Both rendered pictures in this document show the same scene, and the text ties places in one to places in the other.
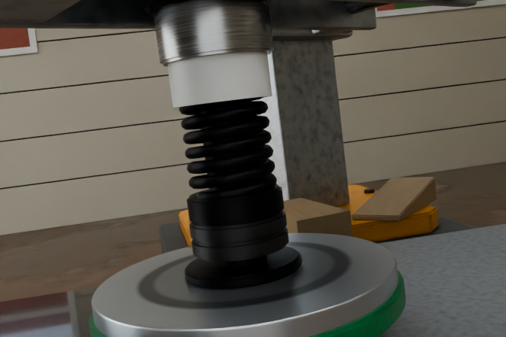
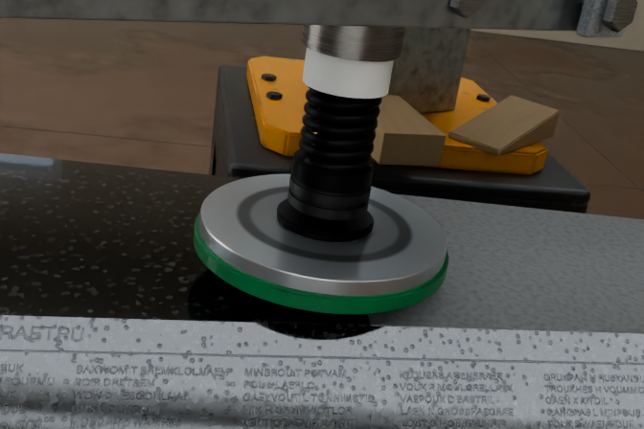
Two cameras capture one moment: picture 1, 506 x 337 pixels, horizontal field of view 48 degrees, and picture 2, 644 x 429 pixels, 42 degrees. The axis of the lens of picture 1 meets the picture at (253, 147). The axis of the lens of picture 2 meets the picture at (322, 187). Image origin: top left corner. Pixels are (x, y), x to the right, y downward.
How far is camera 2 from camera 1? 0.32 m
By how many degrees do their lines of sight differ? 18
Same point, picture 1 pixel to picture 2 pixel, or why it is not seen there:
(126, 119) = not seen: outside the picture
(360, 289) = (408, 270)
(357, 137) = not seen: outside the picture
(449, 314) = (479, 296)
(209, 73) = (341, 72)
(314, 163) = (425, 56)
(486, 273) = (531, 265)
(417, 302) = (459, 277)
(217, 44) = (354, 54)
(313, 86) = not seen: outside the picture
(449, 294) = (488, 277)
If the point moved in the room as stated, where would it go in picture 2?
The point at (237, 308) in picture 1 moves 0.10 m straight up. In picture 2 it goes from (315, 260) to (333, 139)
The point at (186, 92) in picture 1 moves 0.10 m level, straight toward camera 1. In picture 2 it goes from (317, 79) to (325, 119)
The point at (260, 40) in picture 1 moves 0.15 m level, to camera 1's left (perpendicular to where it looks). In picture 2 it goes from (390, 54) to (195, 25)
